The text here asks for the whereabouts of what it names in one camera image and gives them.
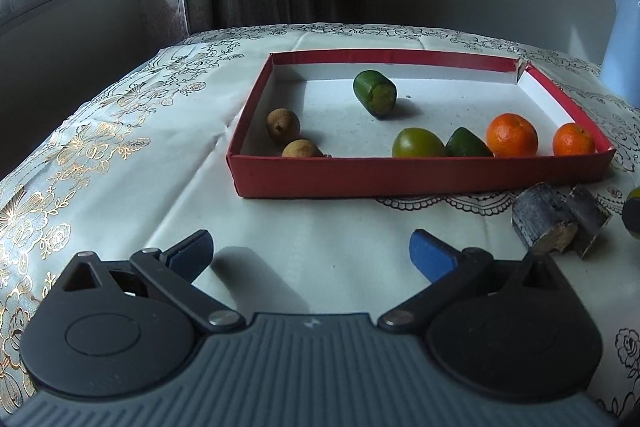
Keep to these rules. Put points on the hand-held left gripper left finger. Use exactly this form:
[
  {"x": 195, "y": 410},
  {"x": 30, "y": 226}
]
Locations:
[{"x": 192, "y": 252}]

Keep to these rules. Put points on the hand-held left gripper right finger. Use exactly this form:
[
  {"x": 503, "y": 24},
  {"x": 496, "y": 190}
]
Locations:
[{"x": 429, "y": 254}]

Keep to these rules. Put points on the red cardboard box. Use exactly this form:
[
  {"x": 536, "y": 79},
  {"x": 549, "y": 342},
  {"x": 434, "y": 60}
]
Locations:
[{"x": 350, "y": 177}]

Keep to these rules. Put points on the yellow-green plum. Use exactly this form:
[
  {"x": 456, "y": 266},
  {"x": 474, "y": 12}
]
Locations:
[{"x": 417, "y": 143}]

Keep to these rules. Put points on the dark green avocado piece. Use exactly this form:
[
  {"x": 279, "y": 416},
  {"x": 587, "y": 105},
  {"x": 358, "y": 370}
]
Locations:
[{"x": 467, "y": 144}]

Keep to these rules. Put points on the orange tangerine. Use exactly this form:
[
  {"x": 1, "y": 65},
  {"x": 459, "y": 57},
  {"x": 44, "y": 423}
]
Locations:
[
  {"x": 512, "y": 135},
  {"x": 574, "y": 140}
]

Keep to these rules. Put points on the brown longan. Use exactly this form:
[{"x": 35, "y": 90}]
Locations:
[
  {"x": 301, "y": 149},
  {"x": 283, "y": 125}
]

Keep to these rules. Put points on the green cucumber piece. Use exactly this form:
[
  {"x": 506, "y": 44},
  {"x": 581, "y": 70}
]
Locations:
[{"x": 372, "y": 92}]

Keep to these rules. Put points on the dark fruit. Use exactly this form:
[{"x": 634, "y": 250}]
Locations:
[{"x": 635, "y": 194}]

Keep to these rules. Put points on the dark sugarcane piece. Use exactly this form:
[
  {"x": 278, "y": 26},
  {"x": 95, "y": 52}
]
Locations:
[
  {"x": 540, "y": 212},
  {"x": 592, "y": 217}
]

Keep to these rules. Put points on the light blue electric kettle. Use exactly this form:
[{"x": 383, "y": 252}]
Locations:
[{"x": 622, "y": 47}]

